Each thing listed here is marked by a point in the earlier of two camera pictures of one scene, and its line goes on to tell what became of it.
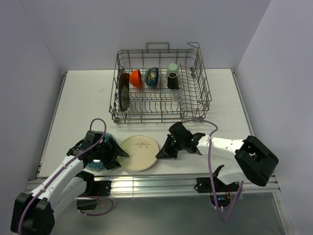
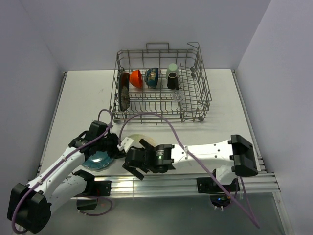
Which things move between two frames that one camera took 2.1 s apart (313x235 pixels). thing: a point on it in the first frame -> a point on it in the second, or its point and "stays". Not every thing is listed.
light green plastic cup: [172, 67] stays
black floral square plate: [124, 91] stays
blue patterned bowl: [151, 77] stays
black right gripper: [166, 152] -> [134, 171]
